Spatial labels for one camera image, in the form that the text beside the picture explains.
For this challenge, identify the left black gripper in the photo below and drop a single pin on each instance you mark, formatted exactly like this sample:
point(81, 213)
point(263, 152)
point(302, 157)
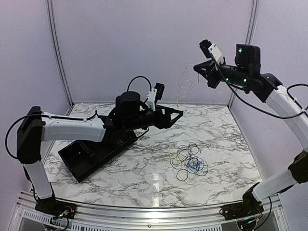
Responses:
point(160, 118)

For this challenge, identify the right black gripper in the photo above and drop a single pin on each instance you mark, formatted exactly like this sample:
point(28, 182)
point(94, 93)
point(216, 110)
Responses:
point(215, 73)

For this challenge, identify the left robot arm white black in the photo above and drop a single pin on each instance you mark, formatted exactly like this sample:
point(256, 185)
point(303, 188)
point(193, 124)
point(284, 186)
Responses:
point(95, 139)

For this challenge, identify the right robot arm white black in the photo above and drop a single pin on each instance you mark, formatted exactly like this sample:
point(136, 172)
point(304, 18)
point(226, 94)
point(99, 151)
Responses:
point(245, 75)

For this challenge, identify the black compartment tray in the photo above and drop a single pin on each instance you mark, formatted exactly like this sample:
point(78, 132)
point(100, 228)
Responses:
point(83, 158)

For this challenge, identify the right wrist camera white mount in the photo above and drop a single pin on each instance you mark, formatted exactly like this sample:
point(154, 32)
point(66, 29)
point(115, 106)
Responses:
point(211, 50)

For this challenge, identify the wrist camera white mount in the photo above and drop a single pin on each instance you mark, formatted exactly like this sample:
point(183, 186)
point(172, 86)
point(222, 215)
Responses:
point(211, 50)
point(154, 95)

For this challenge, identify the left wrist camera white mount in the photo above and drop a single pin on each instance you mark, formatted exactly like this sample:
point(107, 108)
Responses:
point(154, 95)

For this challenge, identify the left aluminium corner post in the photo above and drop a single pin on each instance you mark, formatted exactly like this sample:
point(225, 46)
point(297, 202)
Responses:
point(57, 52)

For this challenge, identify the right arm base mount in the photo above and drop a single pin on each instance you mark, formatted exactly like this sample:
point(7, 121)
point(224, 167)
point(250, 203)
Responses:
point(247, 207)

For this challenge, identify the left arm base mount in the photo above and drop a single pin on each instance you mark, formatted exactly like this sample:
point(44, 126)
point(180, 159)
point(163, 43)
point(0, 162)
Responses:
point(58, 209)

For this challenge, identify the aluminium front frame rail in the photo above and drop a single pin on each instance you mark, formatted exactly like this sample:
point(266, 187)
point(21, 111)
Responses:
point(91, 217)

